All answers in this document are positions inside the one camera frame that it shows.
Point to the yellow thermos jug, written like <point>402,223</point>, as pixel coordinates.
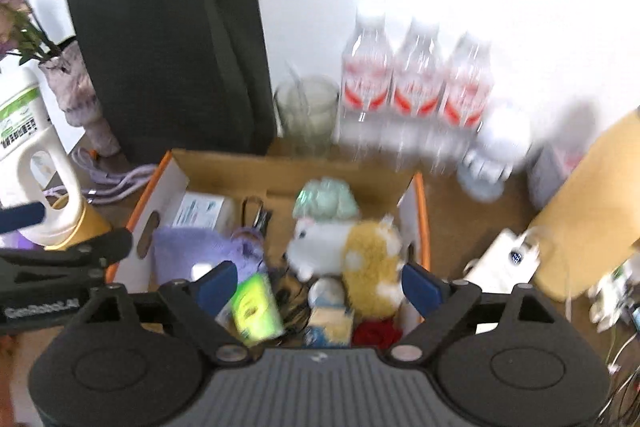
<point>595,207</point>

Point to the clear water bottle red label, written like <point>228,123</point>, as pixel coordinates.
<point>365,77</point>
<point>415,87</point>
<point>465,92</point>

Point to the clear glass jar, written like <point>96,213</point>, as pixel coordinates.
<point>307,112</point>

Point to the red fabric item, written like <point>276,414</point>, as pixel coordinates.
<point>377,332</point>

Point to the black carabiner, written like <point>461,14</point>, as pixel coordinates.
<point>262,218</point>

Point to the white detergent bottle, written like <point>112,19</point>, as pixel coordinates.
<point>20,117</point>

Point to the purple wrapped bundle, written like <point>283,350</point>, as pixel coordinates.
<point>77,92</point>

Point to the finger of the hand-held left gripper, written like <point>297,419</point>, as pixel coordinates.
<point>22,217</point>
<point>100,249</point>

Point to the purple towel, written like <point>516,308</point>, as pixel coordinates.
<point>180,257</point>

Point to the white power bank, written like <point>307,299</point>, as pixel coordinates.
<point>495,267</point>

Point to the yellow mug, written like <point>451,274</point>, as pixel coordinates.
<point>90,222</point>

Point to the red cardboard box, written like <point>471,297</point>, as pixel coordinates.
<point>220,172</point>

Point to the yellow white plush toy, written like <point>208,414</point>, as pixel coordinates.
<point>370,257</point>

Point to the black paper bag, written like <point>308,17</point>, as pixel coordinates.
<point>170,57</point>

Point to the white round tin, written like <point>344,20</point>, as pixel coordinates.
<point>325,292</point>

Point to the white power strip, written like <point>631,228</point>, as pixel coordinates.
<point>607,302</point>

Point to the blue yellow cartoon pouch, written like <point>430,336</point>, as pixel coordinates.
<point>327,324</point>

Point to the purple tissue box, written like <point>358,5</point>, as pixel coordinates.
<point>27,241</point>

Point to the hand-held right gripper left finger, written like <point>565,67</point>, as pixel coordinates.
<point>217,287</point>

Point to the small grey box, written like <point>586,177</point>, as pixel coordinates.
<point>550,177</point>

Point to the clear plastic bag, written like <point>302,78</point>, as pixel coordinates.
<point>325,202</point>

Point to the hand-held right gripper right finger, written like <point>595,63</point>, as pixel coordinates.
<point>420,289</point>

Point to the white flat packet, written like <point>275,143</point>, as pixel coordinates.
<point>202,212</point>

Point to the green packet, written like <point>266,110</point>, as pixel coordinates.
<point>255,307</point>

